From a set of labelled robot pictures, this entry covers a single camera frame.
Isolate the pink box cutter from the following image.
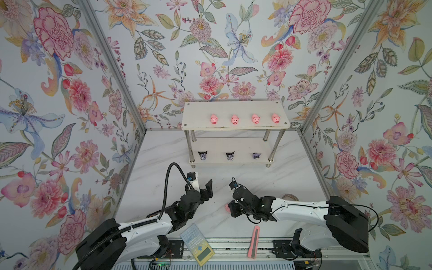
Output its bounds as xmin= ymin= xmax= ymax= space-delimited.
xmin=247 ymin=225 xmax=260 ymax=259

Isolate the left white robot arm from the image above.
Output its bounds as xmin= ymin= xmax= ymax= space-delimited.
xmin=73 ymin=180 xmax=213 ymax=270

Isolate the aluminium corner post right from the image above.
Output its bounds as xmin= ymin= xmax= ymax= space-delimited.
xmin=297 ymin=1 xmax=383 ymax=135

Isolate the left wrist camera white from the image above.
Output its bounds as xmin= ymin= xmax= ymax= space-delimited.
xmin=185 ymin=172 xmax=200 ymax=191

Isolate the tape roll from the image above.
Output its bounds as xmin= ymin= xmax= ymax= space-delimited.
xmin=282 ymin=193 xmax=299 ymax=201

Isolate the aluminium front rail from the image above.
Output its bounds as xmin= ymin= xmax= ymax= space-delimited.
xmin=111 ymin=237 xmax=369 ymax=262

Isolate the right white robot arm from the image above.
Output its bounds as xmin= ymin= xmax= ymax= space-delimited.
xmin=228 ymin=181 xmax=370 ymax=257

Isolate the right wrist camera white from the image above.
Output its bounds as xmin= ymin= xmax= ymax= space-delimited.
xmin=229 ymin=180 xmax=239 ymax=192

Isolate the black corrugated cable left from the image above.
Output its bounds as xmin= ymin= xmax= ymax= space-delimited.
xmin=72 ymin=162 xmax=190 ymax=270

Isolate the aluminium corner post left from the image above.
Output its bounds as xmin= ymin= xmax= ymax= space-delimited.
xmin=77 ymin=0 xmax=146 ymax=135

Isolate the white two-tier shelf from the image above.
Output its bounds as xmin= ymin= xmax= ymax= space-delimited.
xmin=182 ymin=101 xmax=290 ymax=168

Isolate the aluminium corner post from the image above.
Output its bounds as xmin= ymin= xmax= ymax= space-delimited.
xmin=77 ymin=0 xmax=146 ymax=135
xmin=297 ymin=1 xmax=383 ymax=135

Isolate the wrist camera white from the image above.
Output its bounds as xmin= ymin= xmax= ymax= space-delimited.
xmin=185 ymin=172 xmax=200 ymax=191
xmin=229 ymin=180 xmax=239 ymax=192

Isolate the yellow calculator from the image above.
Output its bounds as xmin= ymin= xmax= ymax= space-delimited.
xmin=180 ymin=224 xmax=215 ymax=267

